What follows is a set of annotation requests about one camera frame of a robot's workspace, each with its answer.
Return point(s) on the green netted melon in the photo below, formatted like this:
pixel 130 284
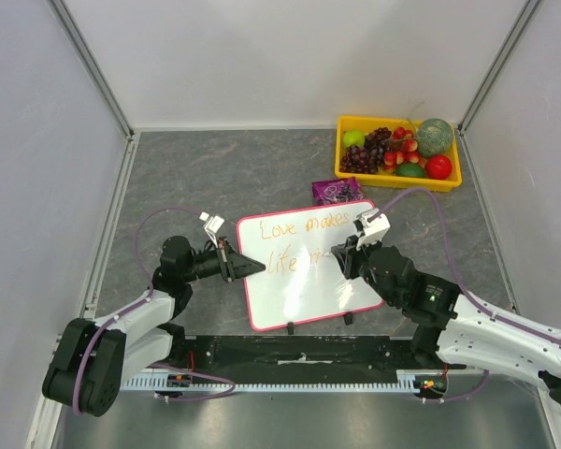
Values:
pixel 434 137

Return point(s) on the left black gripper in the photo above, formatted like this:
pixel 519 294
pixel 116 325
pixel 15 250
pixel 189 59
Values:
pixel 235 266

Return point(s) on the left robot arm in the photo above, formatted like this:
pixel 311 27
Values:
pixel 94 358

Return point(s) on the red peach cluster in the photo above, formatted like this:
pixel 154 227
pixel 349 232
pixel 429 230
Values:
pixel 400 147

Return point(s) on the dark purple grape bunch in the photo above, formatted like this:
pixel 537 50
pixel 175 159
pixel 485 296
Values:
pixel 368 158

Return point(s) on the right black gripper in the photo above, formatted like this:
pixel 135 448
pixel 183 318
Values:
pixel 351 257

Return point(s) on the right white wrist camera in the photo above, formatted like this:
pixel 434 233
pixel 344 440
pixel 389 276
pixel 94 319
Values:
pixel 372 226

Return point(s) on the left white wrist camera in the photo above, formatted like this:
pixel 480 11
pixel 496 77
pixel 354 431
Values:
pixel 211 225

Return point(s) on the red apple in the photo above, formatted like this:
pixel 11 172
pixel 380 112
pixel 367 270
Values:
pixel 438 167

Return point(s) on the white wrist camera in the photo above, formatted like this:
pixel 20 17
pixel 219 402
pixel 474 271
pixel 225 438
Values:
pixel 211 225
pixel 372 226

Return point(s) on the green apple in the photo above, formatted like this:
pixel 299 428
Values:
pixel 353 138

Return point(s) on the purple snack bag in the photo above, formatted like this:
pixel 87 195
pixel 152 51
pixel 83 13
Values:
pixel 336 191

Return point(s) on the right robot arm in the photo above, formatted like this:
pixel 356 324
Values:
pixel 455 327

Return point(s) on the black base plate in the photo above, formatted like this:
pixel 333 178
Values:
pixel 298 359

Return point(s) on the pink framed whiteboard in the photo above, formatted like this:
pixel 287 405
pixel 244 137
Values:
pixel 300 285

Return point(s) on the green mango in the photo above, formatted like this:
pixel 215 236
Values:
pixel 410 170

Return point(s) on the yellow plastic tray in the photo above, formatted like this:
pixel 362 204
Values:
pixel 383 179

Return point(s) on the light blue cable duct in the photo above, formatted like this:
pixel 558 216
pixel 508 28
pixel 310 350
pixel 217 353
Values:
pixel 154 380

